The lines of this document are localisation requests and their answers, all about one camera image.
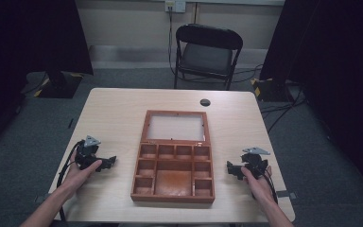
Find white wall socket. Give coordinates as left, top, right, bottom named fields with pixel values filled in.
left=164, top=0, right=187, bottom=14

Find person's right hand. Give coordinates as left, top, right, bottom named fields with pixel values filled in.
left=240, top=165, right=278, bottom=206

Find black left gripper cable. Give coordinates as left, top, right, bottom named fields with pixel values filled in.
left=56, top=140, right=86, bottom=222

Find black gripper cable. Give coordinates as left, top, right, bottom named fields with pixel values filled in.
left=56, top=140, right=86, bottom=222
left=254, top=166, right=279, bottom=205

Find person's left hand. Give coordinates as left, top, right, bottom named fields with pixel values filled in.
left=60, top=150, right=103, bottom=199

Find grey table edge bracket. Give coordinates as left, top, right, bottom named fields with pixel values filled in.
left=275, top=190, right=298, bottom=201

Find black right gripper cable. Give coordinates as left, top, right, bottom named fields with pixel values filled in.
left=254, top=166, right=279, bottom=205

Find black cable from wall socket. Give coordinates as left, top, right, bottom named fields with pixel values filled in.
left=167, top=6, right=178, bottom=77

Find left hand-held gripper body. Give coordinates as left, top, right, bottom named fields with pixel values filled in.
left=75, top=134, right=104, bottom=171

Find black floor cables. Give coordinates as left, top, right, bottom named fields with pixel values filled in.
left=233, top=64, right=308, bottom=135

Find black stand base striped tape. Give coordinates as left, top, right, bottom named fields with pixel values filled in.
left=33, top=70, right=84, bottom=99
left=250, top=77, right=297, bottom=103

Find black folding chair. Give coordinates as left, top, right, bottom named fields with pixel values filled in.
left=173, top=23, right=245, bottom=92

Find brown wooden compartment box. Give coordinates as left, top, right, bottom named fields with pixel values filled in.
left=130, top=109, right=216, bottom=204

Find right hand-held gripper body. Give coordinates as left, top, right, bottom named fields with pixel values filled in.
left=240, top=146, right=271, bottom=181

